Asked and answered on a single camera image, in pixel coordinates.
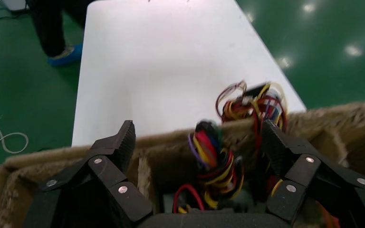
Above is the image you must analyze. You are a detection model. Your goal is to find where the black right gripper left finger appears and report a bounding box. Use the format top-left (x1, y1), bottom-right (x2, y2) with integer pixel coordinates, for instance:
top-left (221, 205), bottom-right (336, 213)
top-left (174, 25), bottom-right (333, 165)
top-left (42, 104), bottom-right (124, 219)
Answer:
top-left (38, 120), bottom-right (153, 223)

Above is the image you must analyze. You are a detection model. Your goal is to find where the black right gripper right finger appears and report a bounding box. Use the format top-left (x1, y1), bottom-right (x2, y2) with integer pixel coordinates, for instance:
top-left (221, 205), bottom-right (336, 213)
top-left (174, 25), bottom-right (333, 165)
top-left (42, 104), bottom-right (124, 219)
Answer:
top-left (261, 120), bottom-right (365, 222)

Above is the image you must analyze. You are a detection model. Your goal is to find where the thick colourful wire bundle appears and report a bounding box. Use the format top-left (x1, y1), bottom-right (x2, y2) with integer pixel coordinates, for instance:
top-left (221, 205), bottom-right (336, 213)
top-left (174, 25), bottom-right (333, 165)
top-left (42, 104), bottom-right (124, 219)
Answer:
top-left (172, 120), bottom-right (246, 215)

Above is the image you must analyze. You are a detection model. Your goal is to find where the brown cardboard divider box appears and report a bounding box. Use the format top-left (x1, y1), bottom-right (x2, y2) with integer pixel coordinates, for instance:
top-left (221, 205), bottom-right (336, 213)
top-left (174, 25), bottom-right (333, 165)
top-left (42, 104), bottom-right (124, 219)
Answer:
top-left (0, 100), bottom-right (365, 228)

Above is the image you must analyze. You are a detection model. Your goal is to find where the person in black trousers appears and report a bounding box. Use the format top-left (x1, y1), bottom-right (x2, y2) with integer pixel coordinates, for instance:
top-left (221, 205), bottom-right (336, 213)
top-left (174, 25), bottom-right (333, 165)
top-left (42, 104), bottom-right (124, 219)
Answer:
top-left (26, 0), bottom-right (92, 67)

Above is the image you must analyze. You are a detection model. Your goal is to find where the white device on floor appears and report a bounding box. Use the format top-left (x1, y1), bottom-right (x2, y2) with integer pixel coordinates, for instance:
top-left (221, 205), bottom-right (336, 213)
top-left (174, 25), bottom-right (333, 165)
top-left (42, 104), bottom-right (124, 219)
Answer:
top-left (2, 0), bottom-right (27, 11)

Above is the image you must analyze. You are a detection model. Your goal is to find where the thin colourful wires black connector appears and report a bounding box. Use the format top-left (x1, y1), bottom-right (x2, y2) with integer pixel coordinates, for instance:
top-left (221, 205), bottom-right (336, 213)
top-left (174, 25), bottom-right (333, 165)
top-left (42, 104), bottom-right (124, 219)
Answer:
top-left (215, 80), bottom-right (288, 130)

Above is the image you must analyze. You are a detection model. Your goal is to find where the white floor cable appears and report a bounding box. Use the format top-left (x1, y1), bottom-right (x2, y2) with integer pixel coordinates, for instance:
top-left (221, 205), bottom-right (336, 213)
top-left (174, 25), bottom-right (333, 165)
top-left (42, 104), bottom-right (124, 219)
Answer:
top-left (0, 114), bottom-right (29, 155)

